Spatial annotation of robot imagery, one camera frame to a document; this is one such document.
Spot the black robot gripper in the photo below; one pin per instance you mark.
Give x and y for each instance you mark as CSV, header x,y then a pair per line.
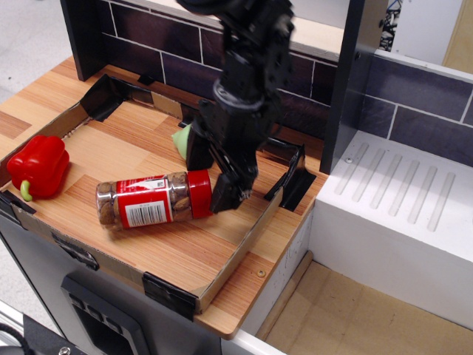
x,y
228,132

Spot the red-lidded spice bottle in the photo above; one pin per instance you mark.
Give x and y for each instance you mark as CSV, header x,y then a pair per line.
x,y
146,201

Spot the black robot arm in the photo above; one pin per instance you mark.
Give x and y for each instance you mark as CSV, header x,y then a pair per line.
x,y
256,40

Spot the taped cardboard fence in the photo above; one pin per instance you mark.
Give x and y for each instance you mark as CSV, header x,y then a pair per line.
x,y
116,131

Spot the green onion-shaped vegetable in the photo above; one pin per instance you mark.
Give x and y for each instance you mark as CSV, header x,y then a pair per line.
x,y
180,140

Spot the red bell pepper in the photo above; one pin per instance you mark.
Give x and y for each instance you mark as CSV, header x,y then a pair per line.
x,y
38,168

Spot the white ridged drainboard sink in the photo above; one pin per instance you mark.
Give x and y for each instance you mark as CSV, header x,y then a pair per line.
x,y
399,220

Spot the dark grey vertical post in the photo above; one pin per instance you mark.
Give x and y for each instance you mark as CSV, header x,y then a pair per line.
x,y
362,35

